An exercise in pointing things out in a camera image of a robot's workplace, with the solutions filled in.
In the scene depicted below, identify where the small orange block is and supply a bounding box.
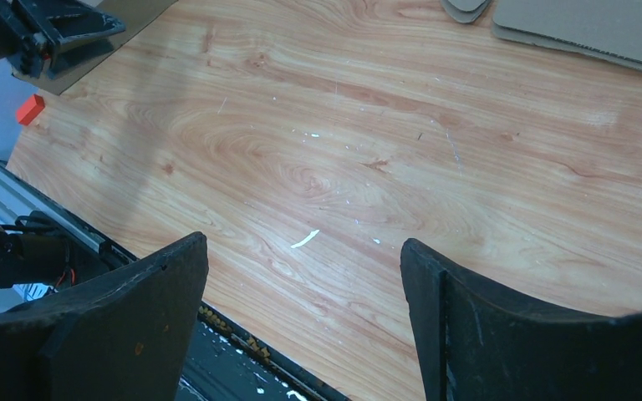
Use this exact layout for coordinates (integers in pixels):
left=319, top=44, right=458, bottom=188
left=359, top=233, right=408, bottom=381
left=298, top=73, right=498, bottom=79
left=15, top=94, right=45, bottom=126

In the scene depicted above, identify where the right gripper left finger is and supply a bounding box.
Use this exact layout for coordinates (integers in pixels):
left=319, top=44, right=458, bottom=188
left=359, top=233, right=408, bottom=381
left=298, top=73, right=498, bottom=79
left=0, top=232, right=208, bottom=400

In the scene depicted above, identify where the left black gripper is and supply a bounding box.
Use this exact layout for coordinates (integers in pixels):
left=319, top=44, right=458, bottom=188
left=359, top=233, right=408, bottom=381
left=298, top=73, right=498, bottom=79
left=0, top=1, right=125, bottom=79

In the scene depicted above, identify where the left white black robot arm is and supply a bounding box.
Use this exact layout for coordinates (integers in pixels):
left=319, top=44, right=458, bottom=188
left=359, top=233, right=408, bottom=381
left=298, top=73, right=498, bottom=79
left=0, top=1, right=125, bottom=288

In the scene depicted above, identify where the cardboard box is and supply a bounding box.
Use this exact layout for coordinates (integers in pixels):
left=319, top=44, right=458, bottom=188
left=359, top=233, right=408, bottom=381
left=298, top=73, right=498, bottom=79
left=12, top=0, right=176, bottom=95

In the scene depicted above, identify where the flat cardboard sheet stack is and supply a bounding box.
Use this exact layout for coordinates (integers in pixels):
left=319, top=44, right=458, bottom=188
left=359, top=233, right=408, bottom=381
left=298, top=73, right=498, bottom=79
left=440, top=0, right=642, bottom=81

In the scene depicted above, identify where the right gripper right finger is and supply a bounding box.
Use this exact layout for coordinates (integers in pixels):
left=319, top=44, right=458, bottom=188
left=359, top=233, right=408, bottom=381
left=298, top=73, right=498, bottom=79
left=400, top=238, right=642, bottom=400

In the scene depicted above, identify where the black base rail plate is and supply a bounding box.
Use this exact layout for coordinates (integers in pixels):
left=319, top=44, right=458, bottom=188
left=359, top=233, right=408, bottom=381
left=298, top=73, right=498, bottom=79
left=94, top=237, right=353, bottom=401

